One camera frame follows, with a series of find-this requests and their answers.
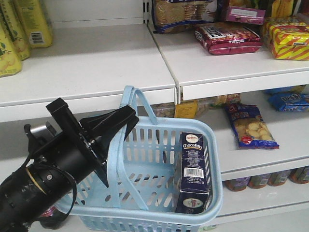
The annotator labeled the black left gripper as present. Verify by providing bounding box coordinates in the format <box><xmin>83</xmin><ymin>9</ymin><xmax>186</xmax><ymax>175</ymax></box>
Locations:
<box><xmin>24</xmin><ymin>98</ymin><xmax>139</xmax><ymax>188</ymax></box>

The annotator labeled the light blue plastic shopping basket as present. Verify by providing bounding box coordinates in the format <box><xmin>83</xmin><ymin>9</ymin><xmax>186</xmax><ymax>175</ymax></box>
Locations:
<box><xmin>54</xmin><ymin>85</ymin><xmax>224</xmax><ymax>232</ymax></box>

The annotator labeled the dark blue chocolate cookie box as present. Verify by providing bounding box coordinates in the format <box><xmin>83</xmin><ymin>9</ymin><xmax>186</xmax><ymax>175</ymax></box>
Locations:
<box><xmin>173</xmin><ymin>132</ymin><xmax>211</xmax><ymax>214</ymax></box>

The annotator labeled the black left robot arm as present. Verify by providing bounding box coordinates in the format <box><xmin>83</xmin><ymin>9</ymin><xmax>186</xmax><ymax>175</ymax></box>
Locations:
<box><xmin>0</xmin><ymin>98</ymin><xmax>138</xmax><ymax>232</ymax></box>

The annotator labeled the white store shelf unit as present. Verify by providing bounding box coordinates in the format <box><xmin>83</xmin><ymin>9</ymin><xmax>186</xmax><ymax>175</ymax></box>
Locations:
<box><xmin>0</xmin><ymin>0</ymin><xmax>309</xmax><ymax>232</ymax></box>

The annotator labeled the round biscuit package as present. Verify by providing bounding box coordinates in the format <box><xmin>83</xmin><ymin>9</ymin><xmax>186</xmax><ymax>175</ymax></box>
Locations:
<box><xmin>152</xmin><ymin>0</ymin><xmax>218</xmax><ymax>34</ymax></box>

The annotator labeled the blue cracker bag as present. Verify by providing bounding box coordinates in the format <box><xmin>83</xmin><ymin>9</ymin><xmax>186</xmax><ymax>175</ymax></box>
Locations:
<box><xmin>225</xmin><ymin>103</ymin><xmax>279</xmax><ymax>149</ymax></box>

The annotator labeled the yellow bottle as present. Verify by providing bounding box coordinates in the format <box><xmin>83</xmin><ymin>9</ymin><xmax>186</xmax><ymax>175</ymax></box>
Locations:
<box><xmin>0</xmin><ymin>0</ymin><xmax>53</xmax><ymax>77</ymax></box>

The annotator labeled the maroon cracker package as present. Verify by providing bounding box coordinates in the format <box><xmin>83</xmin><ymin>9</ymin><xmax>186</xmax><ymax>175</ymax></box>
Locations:
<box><xmin>194</xmin><ymin>22</ymin><xmax>263</xmax><ymax>55</ymax></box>

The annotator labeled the purple snack box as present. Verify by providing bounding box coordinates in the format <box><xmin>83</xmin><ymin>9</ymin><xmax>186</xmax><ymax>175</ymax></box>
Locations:
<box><xmin>225</xmin><ymin>6</ymin><xmax>266</xmax><ymax>25</ymax></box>

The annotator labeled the blue cookie package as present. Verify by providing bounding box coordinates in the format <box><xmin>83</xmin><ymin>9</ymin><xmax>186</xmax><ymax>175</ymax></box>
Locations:
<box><xmin>268</xmin><ymin>93</ymin><xmax>309</xmax><ymax>112</ymax></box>

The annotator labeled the yellow red striped package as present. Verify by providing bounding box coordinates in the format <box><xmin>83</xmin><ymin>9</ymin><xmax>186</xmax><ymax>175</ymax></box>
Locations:
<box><xmin>261</xmin><ymin>16</ymin><xmax>309</xmax><ymax>61</ymax></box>

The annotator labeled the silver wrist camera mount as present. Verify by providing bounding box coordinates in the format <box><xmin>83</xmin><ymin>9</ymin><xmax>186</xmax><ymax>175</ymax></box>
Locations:
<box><xmin>30</xmin><ymin>122</ymin><xmax>56</xmax><ymax>139</ymax></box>

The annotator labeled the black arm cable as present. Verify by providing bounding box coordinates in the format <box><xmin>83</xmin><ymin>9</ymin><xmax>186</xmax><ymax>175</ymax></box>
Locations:
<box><xmin>24</xmin><ymin>154</ymin><xmax>78</xmax><ymax>216</ymax></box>

